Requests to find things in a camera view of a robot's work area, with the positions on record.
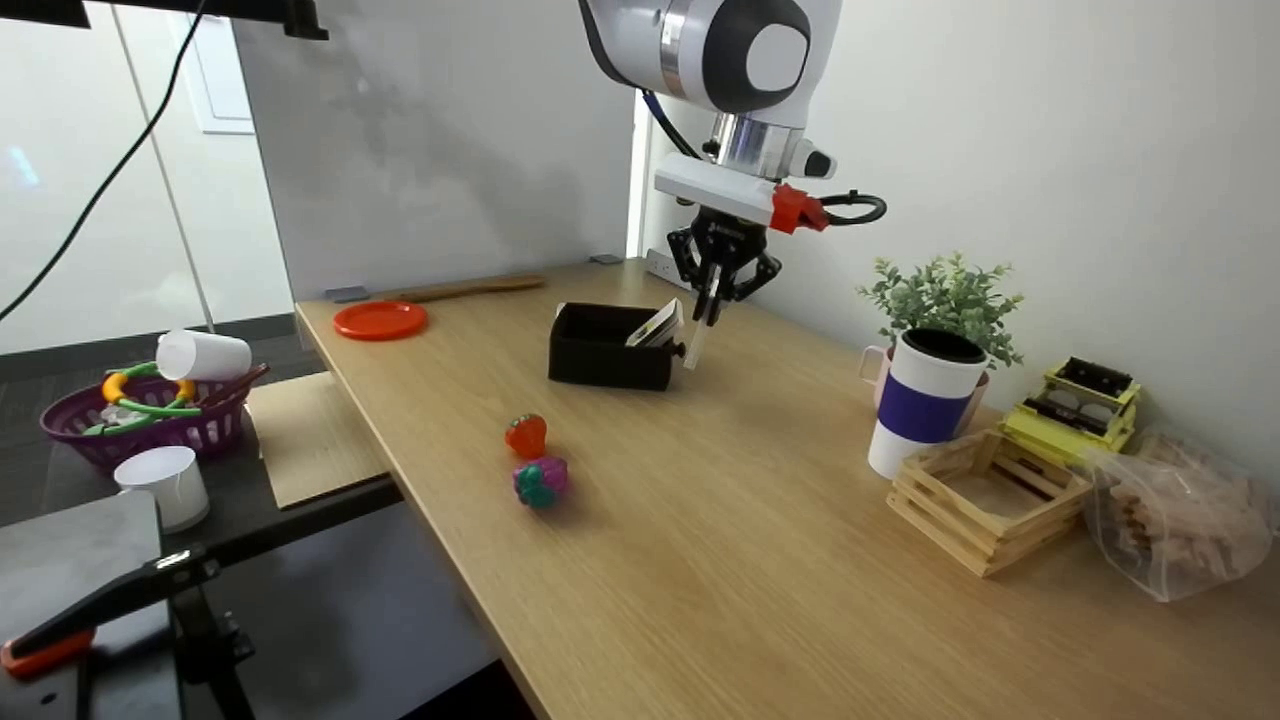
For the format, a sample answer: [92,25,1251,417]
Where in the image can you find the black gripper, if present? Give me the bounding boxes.
[663,208,790,334]

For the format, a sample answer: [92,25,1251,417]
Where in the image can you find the white yellow cow book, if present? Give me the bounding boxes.
[619,295,687,358]

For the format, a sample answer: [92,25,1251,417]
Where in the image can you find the black plastic box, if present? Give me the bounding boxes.
[544,301,687,398]

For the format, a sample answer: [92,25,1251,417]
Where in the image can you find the potted green plant white mug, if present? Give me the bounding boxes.
[858,253,1027,484]

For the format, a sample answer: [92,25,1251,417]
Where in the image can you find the red toy strawberry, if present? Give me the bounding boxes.
[499,412,551,463]

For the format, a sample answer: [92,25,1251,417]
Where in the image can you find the long wooden stick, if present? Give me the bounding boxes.
[383,271,551,308]

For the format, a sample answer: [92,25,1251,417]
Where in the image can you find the purple toy grape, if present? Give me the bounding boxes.
[511,452,576,513]

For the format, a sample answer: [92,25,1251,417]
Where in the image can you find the white partition board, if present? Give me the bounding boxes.
[232,0,642,304]

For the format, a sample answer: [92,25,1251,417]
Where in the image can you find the orange round plate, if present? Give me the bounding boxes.
[332,301,432,343]

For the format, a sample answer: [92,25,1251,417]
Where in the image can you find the wooden slat crate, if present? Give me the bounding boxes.
[885,425,1101,582]

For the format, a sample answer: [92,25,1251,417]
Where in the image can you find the yellow black device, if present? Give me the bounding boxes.
[1000,351,1148,474]

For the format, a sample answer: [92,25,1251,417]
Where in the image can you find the light wooden board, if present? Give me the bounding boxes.
[242,368,402,513]

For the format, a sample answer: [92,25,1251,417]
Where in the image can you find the clear bag of wooden pieces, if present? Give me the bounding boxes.
[1080,437,1280,607]

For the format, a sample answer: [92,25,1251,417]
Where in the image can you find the black overhead bar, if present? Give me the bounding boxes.
[0,0,332,42]

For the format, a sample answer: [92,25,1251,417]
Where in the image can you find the purple plastic basket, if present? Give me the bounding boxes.
[36,363,271,474]

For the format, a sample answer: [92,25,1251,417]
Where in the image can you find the black side table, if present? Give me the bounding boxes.
[0,313,406,720]

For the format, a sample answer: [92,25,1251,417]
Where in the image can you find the grey flat panel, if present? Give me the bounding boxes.
[0,493,173,652]

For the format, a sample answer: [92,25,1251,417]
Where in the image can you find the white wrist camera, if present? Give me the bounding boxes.
[654,147,837,239]

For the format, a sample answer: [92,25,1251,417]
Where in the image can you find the black tripod with orange handle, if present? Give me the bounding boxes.
[0,474,408,720]

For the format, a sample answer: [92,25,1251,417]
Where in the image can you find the black hanging cable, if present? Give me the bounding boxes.
[0,0,213,326]

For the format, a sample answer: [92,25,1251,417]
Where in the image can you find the green plastic ring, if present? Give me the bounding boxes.
[75,394,203,437]

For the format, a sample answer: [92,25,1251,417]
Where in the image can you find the yellow plastic ring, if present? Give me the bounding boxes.
[99,363,197,408]

